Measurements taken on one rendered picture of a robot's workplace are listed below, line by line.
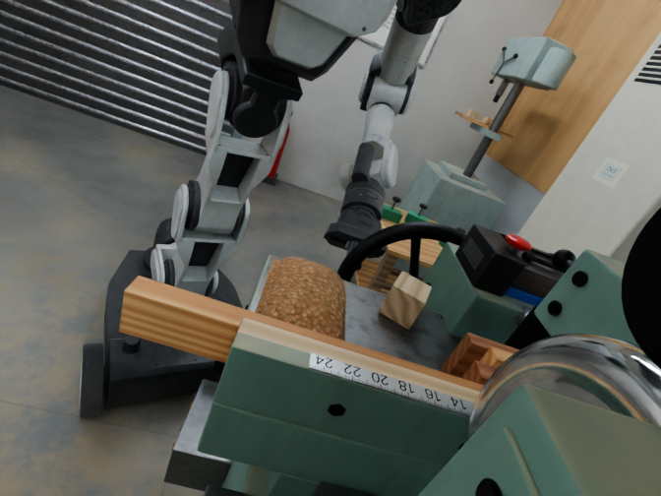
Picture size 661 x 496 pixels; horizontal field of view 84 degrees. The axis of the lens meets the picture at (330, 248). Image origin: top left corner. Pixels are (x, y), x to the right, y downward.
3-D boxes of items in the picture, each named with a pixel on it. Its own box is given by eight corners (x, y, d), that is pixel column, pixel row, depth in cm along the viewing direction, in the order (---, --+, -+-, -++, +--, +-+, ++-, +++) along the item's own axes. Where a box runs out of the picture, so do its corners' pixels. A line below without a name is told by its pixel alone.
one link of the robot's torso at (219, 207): (173, 205, 110) (213, 54, 82) (230, 211, 120) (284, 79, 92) (178, 243, 102) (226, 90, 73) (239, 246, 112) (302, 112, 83)
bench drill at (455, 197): (433, 253, 311) (550, 58, 240) (455, 297, 257) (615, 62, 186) (382, 235, 302) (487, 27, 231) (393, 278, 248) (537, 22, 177)
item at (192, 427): (239, 419, 64) (252, 390, 60) (217, 495, 53) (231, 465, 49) (192, 406, 62) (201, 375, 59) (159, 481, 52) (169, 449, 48)
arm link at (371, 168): (342, 215, 86) (351, 180, 92) (388, 214, 82) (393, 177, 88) (328, 180, 77) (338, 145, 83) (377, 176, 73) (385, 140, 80)
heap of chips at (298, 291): (344, 282, 44) (356, 258, 42) (344, 372, 32) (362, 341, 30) (272, 258, 43) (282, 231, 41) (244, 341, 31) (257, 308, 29)
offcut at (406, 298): (388, 294, 46) (402, 270, 44) (416, 311, 45) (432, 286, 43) (378, 311, 42) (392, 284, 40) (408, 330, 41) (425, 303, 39)
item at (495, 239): (527, 273, 53) (551, 241, 51) (568, 322, 44) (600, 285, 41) (448, 242, 51) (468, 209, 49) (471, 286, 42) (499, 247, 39)
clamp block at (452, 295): (498, 317, 58) (532, 272, 54) (537, 384, 47) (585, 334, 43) (414, 287, 56) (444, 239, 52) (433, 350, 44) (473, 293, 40)
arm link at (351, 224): (373, 266, 79) (381, 222, 86) (391, 244, 71) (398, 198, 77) (318, 246, 77) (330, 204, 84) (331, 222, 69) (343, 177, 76)
